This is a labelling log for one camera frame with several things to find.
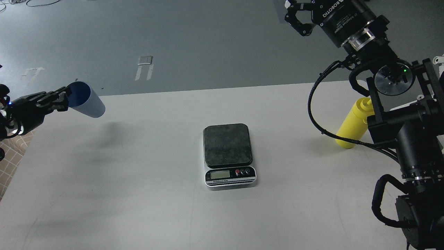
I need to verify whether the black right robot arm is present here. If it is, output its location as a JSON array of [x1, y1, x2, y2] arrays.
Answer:
[[284, 0, 443, 250]]

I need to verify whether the blue ribbed plastic cup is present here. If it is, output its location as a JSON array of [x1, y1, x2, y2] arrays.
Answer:
[[68, 81, 106, 118]]

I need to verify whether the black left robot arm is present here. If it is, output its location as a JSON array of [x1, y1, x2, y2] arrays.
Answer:
[[0, 84, 72, 141]]

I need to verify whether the black digital kitchen scale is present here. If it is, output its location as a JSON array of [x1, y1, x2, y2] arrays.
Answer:
[[203, 123, 257, 190]]

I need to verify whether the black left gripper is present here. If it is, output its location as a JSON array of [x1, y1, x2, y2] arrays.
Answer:
[[9, 87, 71, 136]]

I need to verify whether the yellow squeeze bottle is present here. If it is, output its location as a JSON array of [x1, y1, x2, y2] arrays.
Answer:
[[336, 98, 375, 141]]

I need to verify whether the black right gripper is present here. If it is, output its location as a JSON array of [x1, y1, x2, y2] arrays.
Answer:
[[284, 0, 377, 48]]

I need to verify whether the grey floor outlet plate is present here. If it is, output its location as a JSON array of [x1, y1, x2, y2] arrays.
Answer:
[[137, 56, 153, 66]]

